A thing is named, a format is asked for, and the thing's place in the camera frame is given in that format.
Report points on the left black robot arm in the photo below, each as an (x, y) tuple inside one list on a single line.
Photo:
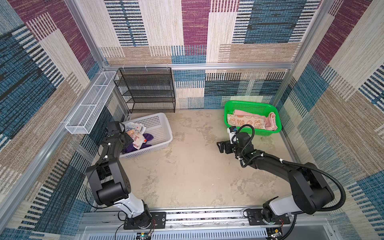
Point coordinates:
[(109, 183)]

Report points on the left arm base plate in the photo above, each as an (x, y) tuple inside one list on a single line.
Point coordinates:
[(158, 221)]

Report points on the white printed rabbit towel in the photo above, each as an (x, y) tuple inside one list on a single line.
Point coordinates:
[(136, 132)]

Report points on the black wire mesh shelf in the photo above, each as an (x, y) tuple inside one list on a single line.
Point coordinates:
[(147, 90)]

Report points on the pink towel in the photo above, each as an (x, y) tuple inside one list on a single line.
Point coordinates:
[(270, 120)]

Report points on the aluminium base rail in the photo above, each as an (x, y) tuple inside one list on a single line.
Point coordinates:
[(222, 223)]

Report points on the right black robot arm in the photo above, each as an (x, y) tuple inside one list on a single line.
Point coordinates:
[(310, 190)]

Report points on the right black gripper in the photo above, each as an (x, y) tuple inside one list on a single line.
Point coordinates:
[(226, 144)]

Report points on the white wire mesh tray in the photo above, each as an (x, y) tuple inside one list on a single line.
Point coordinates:
[(87, 113)]

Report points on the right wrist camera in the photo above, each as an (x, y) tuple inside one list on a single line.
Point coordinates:
[(232, 131)]

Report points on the purple towel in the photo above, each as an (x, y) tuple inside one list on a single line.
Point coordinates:
[(144, 144)]

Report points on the white plastic laundry basket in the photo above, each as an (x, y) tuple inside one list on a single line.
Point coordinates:
[(158, 126)]

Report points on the orange patterned towel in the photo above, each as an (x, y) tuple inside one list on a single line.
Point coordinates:
[(258, 122)]

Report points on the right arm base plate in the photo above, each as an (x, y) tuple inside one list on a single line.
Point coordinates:
[(257, 217)]

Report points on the green plastic basket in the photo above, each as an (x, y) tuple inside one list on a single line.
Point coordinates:
[(253, 108)]

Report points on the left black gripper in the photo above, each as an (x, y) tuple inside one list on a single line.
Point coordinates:
[(128, 139)]

